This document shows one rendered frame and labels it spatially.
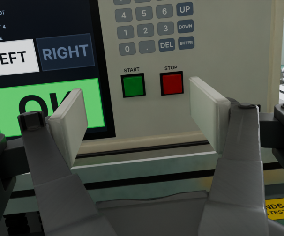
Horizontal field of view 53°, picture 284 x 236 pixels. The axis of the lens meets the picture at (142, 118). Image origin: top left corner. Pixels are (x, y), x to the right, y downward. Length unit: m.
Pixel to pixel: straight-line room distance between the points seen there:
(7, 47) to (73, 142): 0.15
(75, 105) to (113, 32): 0.11
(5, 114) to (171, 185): 0.18
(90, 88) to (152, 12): 0.09
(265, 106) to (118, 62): 0.16
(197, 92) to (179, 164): 0.11
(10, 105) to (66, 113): 0.15
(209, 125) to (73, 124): 0.08
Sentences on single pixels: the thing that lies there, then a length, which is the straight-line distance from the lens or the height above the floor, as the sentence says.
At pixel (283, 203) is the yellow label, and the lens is 0.31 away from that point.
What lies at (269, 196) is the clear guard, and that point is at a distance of 0.32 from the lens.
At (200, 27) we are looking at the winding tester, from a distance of 0.28.
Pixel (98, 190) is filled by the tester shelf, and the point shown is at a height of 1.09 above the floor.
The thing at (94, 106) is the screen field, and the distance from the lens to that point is 0.29.
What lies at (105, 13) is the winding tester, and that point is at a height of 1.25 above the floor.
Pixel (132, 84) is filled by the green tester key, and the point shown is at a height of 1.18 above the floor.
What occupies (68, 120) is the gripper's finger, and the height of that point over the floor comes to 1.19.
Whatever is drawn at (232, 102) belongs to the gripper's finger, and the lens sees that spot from 0.17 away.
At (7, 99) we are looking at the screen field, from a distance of 0.31.
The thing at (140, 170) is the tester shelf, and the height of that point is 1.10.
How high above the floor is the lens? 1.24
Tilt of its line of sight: 18 degrees down
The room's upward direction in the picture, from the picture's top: 6 degrees counter-clockwise
